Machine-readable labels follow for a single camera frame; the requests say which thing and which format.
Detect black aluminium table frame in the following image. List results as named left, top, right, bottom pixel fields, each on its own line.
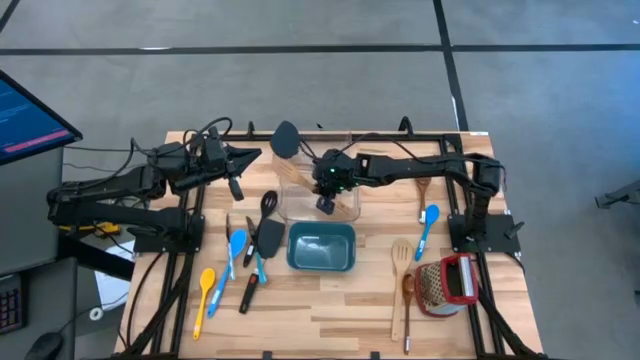
left=113, top=116, right=549, bottom=360

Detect grey floor stand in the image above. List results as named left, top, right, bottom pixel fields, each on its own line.
left=593, top=178, right=640, bottom=209

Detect red and steel box grater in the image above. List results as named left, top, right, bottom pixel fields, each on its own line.
left=413, top=253, right=480, bottom=319

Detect black spatula with rounded head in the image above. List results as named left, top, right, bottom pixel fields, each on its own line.
left=268, top=119, right=321, bottom=166

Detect computer monitor with blue screen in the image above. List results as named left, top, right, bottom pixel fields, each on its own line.
left=0, top=69, right=84, bottom=166

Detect black slotted spoon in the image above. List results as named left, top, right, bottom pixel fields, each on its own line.
left=242, top=189, right=280, bottom=269

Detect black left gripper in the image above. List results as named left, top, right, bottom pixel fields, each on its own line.
left=172, top=126, right=263, bottom=203

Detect blue plastic spoon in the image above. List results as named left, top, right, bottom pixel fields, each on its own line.
left=206, top=228, right=249, bottom=319
left=413, top=203, right=441, bottom=263

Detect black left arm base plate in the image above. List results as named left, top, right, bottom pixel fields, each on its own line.
left=132, top=214, right=206, bottom=254

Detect thick black cable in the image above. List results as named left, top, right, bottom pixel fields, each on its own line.
left=125, top=249, right=169, bottom=351

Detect white paper sheet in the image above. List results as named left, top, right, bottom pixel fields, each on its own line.
left=93, top=239, right=137, bottom=312

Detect yellow and black tool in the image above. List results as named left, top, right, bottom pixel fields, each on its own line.
left=58, top=219, right=123, bottom=239

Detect teal plastic bin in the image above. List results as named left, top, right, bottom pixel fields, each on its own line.
left=286, top=221, right=357, bottom=273

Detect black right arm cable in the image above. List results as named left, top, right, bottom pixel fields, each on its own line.
left=299, top=130, right=451, bottom=166

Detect black spatula with silver neck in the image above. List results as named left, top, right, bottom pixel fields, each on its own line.
left=238, top=217, right=287, bottom=315

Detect black computer mouse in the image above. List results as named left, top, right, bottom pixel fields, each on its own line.
left=23, top=331, right=65, bottom=360

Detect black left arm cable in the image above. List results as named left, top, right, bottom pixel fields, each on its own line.
left=130, top=116, right=235, bottom=161

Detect yellow plastic spoon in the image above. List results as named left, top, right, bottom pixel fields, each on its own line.
left=192, top=267, right=217, bottom=342

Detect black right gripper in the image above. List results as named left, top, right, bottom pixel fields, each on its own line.
left=310, top=147, right=361, bottom=217

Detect black keyboard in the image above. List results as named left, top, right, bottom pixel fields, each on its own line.
left=0, top=273, right=29, bottom=336

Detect clear plastic bin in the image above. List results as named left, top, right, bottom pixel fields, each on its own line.
left=276, top=162, right=362, bottom=223
left=271, top=130, right=354, bottom=171

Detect long wooden slotted spatula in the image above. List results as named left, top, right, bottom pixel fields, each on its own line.
left=389, top=238, right=414, bottom=343

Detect dark desk surface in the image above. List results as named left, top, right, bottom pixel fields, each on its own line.
left=0, top=257, right=79, bottom=360

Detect black desk beam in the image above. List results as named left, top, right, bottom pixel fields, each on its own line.
left=57, top=233, right=136, bottom=282

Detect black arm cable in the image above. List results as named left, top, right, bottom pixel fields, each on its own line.
left=299, top=130, right=451, bottom=166
left=130, top=116, right=235, bottom=161

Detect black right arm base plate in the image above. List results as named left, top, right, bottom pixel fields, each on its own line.
left=447, top=213, right=521, bottom=254

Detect grey cabinet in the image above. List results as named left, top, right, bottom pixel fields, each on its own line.
left=0, top=147, right=66, bottom=276

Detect short wooden slotted spatula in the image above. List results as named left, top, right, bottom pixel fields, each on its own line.
left=273, top=155, right=355, bottom=216

